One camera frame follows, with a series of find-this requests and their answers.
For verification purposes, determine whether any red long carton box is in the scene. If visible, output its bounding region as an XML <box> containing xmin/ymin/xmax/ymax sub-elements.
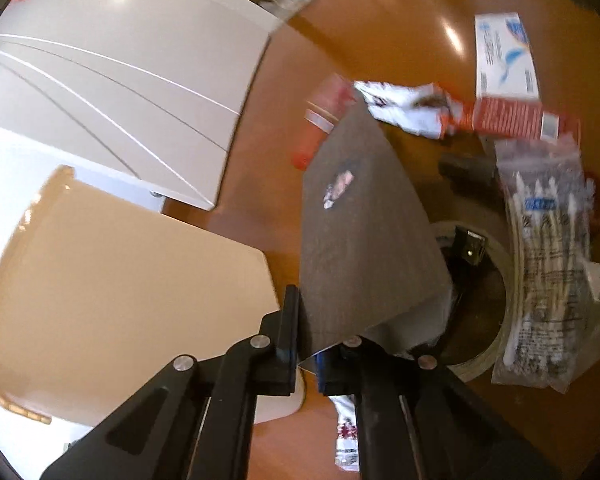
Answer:
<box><xmin>441</xmin><ymin>96</ymin><xmax>581</xmax><ymax>144</ymax></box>

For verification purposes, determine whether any beige plastic trash bin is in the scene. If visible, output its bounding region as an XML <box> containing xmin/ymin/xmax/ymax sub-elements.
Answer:
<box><xmin>0</xmin><ymin>167</ymin><xmax>279</xmax><ymax>426</ymax></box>

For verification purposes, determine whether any white bedroom door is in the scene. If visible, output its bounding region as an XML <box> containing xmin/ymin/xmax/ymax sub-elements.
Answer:
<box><xmin>0</xmin><ymin>0</ymin><xmax>279</xmax><ymax>210</ymax></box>

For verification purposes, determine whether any white blue flat carton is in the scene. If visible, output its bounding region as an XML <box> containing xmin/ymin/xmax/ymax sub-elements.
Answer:
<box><xmin>475</xmin><ymin>13</ymin><xmax>540</xmax><ymax>101</ymax></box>

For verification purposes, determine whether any white orange snack wrapper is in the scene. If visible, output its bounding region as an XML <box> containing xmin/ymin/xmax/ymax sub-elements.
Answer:
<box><xmin>353</xmin><ymin>80</ymin><xmax>465</xmax><ymax>140</ymax></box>

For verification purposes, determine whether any grey brown box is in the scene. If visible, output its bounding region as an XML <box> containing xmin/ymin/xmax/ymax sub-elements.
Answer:
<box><xmin>299</xmin><ymin>102</ymin><xmax>453</xmax><ymax>368</ymax></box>

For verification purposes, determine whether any cotton swab bag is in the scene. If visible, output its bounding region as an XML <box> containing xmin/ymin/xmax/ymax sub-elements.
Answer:
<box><xmin>492</xmin><ymin>136</ymin><xmax>591</xmax><ymax>392</ymax></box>

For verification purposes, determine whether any crumpled white orange wrapper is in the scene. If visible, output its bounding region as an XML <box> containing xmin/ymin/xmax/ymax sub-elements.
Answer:
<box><xmin>329</xmin><ymin>396</ymin><xmax>360</xmax><ymax>472</ymax></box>

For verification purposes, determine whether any red cigarette pack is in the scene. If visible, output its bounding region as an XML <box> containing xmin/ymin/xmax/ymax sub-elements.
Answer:
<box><xmin>291</xmin><ymin>74</ymin><xmax>358</xmax><ymax>171</ymax></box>

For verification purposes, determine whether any masking tape roll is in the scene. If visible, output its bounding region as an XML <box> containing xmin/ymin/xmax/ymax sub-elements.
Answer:
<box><xmin>431</xmin><ymin>221</ymin><xmax>513</xmax><ymax>382</ymax></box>

